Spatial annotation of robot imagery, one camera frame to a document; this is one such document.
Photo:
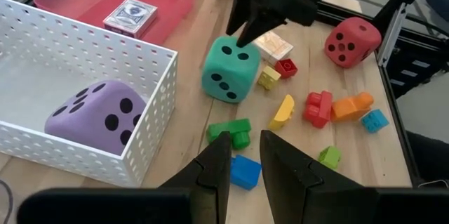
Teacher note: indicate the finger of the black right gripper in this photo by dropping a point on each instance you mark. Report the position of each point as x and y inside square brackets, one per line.
[261, 27]
[240, 6]

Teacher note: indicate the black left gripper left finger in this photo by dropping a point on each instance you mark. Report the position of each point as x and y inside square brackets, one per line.
[196, 203]

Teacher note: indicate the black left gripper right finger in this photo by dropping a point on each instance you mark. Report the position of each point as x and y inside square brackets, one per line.
[315, 203]

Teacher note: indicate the small yellow toy brick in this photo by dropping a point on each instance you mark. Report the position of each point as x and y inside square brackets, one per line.
[269, 78]

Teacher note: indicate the teal foam die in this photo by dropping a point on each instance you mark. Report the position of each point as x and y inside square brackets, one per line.
[242, 76]

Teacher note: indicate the yellow arch toy block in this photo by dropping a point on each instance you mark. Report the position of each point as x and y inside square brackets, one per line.
[284, 111]

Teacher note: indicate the red two-stud toy block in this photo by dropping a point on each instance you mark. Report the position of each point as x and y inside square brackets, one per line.
[322, 110]

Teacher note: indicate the blue-backed card deck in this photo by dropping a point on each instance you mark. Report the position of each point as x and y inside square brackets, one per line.
[131, 15]

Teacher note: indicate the purple foam die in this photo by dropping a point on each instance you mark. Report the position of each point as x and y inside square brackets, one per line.
[87, 129]

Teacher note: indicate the small lime green toy brick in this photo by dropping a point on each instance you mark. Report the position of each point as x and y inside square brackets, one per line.
[329, 157]

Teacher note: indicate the small red toy brick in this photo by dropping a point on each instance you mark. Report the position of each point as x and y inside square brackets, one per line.
[286, 69]

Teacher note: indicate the large blue toy block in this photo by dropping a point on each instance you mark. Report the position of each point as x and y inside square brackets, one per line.
[245, 173]

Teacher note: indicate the short green toy block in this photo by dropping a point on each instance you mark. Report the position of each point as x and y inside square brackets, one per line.
[228, 127]

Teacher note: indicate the red foam die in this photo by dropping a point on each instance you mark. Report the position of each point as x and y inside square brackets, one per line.
[350, 27]

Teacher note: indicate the orange sloped toy block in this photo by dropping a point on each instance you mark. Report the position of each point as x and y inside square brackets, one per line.
[347, 110]

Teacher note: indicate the small blue toy brick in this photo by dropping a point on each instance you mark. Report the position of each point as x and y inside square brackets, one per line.
[374, 121]

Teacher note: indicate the person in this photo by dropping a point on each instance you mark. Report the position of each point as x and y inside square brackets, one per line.
[431, 157]

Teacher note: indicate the white perforated basket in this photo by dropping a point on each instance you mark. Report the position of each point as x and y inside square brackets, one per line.
[31, 87]

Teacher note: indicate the silver aluminium frame post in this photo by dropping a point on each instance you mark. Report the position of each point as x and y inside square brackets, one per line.
[389, 38]

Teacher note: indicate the black bracket with white labels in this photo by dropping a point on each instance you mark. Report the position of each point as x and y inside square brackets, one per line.
[421, 76]

